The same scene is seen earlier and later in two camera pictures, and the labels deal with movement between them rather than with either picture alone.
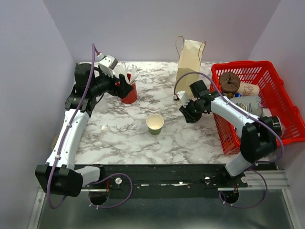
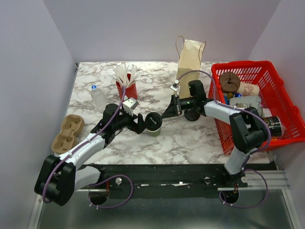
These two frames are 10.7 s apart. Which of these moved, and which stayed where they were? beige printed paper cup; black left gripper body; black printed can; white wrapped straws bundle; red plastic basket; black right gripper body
Moved: black right gripper body; black left gripper body
Stayed: black printed can; beige printed paper cup; red plastic basket; white wrapped straws bundle
